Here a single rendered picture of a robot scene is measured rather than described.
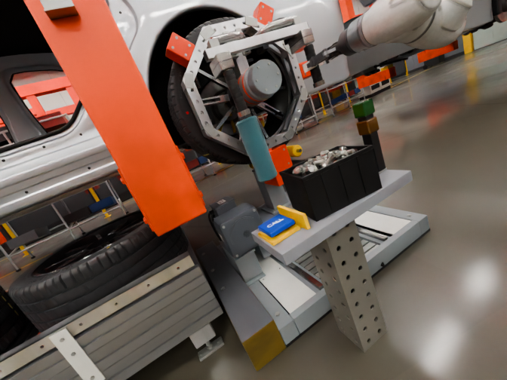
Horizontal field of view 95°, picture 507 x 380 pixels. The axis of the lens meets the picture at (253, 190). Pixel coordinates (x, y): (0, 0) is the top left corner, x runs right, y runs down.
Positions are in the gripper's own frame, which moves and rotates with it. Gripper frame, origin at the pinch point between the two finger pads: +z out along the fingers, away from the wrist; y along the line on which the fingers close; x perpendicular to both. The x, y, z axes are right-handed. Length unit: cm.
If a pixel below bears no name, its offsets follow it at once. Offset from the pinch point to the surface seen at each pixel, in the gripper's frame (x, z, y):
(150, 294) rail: -49, 3, -87
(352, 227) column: -45, -33, -31
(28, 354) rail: -46, 3, -120
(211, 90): 13, 57, -22
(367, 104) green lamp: -18.0, -29.5, -12.9
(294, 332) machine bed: -80, -16, -53
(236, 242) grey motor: -52, 9, -53
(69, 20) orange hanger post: 26, -6, -70
